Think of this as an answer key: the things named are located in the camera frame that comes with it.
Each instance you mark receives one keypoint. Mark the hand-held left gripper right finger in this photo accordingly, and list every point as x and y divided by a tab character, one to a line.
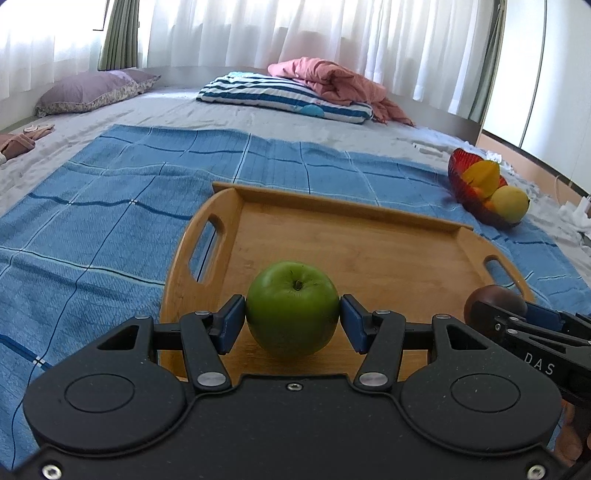
353	323

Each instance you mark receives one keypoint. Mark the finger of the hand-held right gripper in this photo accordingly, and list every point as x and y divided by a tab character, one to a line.
547	314
531	328

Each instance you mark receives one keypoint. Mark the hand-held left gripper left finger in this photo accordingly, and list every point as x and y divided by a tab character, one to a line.
231	321

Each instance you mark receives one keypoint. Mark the dark brown date fruit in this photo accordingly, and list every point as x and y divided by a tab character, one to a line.
489	300

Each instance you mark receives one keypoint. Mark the green apple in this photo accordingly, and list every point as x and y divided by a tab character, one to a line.
291	318

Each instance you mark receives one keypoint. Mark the wooden serving tray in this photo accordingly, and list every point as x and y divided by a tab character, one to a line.
360	249

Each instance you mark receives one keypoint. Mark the person's right hand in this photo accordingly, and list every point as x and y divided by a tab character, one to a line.
577	434

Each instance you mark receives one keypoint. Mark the yellow mango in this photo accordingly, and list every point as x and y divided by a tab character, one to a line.
510	203

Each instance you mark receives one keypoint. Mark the small orange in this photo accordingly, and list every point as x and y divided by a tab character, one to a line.
487	204

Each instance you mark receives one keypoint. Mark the yellow starfruit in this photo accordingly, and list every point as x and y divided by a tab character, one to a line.
482	175

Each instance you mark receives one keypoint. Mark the white crumpled cloth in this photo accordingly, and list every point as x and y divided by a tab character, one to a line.
496	159

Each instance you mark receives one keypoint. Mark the blue checked blanket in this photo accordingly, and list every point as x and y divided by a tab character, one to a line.
92	221

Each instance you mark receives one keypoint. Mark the red glass bowl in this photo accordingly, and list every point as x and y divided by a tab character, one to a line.
459	168

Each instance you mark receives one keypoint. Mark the grey bed sheet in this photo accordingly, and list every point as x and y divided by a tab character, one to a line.
152	108

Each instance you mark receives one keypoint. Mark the blue striped pillow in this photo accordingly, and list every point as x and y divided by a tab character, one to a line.
258	92

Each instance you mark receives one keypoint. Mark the pink quilt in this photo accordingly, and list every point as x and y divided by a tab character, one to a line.
341	78

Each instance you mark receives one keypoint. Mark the white sliding door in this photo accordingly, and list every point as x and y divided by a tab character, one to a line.
549	69

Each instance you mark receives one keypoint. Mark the green curtain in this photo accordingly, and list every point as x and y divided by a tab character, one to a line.
489	60
122	37

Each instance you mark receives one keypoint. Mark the small pink garment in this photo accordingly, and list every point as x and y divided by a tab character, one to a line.
40	131

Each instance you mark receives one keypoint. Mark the purple pillow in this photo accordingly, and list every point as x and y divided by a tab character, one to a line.
87	90

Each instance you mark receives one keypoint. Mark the pink folded garment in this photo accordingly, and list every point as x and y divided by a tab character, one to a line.
16	144

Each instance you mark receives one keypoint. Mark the white sheer curtain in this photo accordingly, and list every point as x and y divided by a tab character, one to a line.
300	37
46	41

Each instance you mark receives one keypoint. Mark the wooden bed frame board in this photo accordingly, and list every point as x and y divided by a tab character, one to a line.
531	161

